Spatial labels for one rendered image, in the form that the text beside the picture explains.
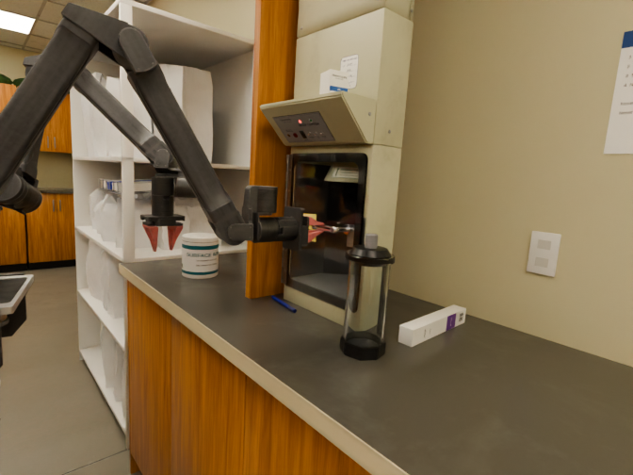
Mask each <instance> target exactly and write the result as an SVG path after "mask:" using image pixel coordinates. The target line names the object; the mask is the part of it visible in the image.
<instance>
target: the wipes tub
mask: <svg viewBox="0 0 633 475"><path fill-rule="evenodd" d="M218 270H219V238H218V237H217V236H216V234H210V233H187V234H183V235H182V275H183V276H185V277H186V278H191V279H206V278H212V277H215V276H217V275H218Z"/></svg>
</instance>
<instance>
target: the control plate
mask: <svg viewBox="0 0 633 475"><path fill-rule="evenodd" d="M309 119H312V122H310V121H309ZM273 120H274V121H275V122H276V123H277V125H278V127H279V128H280V130H281V131H282V133H283V134H284V136H285V138H286V139H287V141H288V142H289V143H290V142H313V141H335V139H334V137H333V135H332V133H331V131H330V129H329V128H328V126H327V124H326V123H325V122H324V120H323V118H322V116H321V115H320V113H319V111H317V112H309V113H302V114H295V115H287V116H280V117H273ZM299 120H301V123H299ZM299 131H303V132H304V134H305V136H306V137H307V139H304V138H303V137H302V135H301V134H300V132H299ZM321 131H322V132H323V133H324V134H323V135H321V134H320V132H321ZM308 132H310V133H311V135H308ZM314 132H317V134H316V135H315V133H314ZM294 133H296V134H297V135H298V137H297V138H295V137H294V136H293V134H294ZM287 134H289V135H290V137H289V136H287Z"/></svg>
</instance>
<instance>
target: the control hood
mask: <svg viewBox="0 0 633 475"><path fill-rule="evenodd" d="M376 102H377V101H376V100H374V99H371V98H367V97H364V96H361V95H357V94H354V93H350V92H346V91H343V90H341V91H336V92H330V93H324V94H319V95H314V96H308V97H303V98H298V99H292V100H287V101H282V102H276V103H271V104H265V105H261V106H260V108H261V111H262V112H263V114H264V115H265V117H266V118H267V120H268V122H269V123H270V124H271V126H272V127H273V129H274V130H275V132H276V133H277V135H278V136H279V138H280V139H281V141H282V142H283V144H284V145H285V146H318V145H349V144H372V143H373V136H374V124H375V113H376ZM317 111H319V113H320V115H321V116H322V118H323V120H324V122H325V123H326V124H327V126H328V128H329V129H330V131H331V133H332V135H333V137H334V139H335V141H313V142H290V143H289V142H288V141H287V139H286V138H285V136H284V134H283V133H282V131H281V130H280V128H279V127H278V125H277V123H276V122H275V121H274V120H273V117H280V116H287V115H295V114H302V113H309V112H317Z"/></svg>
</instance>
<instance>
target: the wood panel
mask: <svg viewBox="0 0 633 475"><path fill-rule="evenodd" d="M298 19H299V0H255V23H254V50H253V78H252V131H251V159H250V186H254V185H256V186H272V187H278V193H277V212H276V213H272V215H271V216H260V217H283V216H284V194H285V191H286V189H285V174H286V155H291V147H292V146H285V145H284V144H283V142H282V141H281V139H280V138H279V136H278V135H277V133H276V132H275V130H274V129H273V127H272V126H271V124H270V123H269V122H268V120H267V118H266V117H265V115H264V114H263V112H262V111H261V108H260V106H261V105H265V104H271V103H276V102H282V101H287V100H292V99H294V86H295V67H296V48H297V39H298V38H297V32H298ZM282 250H283V242H282V241H273V242H260V243H253V242H251V241H250V240H248V241H247V268H246V296H245V297H247V298H249V299H254V298H259V297H265V296H269V295H274V294H280V293H284V284H283V283H281V270H282Z"/></svg>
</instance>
